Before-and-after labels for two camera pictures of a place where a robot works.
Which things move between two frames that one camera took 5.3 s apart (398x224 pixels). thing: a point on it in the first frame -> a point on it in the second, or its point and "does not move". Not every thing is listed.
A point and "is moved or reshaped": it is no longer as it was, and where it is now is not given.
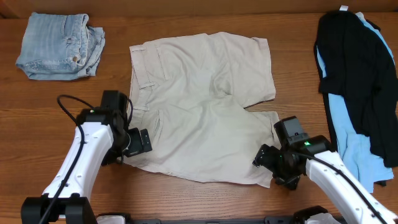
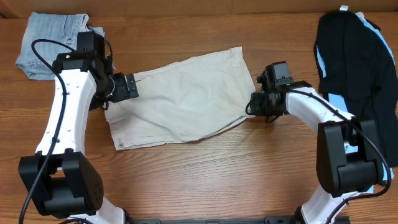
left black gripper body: (136, 145) -> (121, 91)
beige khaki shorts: (192, 93) is moved or reshaped
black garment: (359, 69) does not move
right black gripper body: (278, 164) -> (262, 106)
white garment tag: (342, 7) does not move
